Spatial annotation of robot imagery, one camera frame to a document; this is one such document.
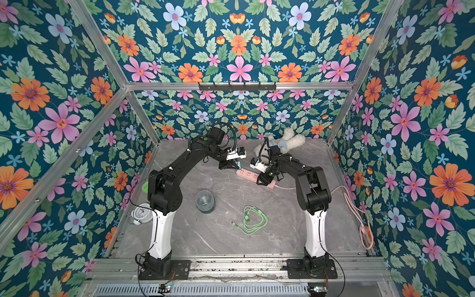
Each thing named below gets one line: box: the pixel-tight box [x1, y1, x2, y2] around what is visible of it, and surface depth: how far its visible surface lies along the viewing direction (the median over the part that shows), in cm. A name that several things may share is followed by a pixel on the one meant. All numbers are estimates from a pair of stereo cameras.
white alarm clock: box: [129, 202, 153, 226], surface depth 87 cm
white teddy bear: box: [253, 127, 307, 165], surface depth 109 cm
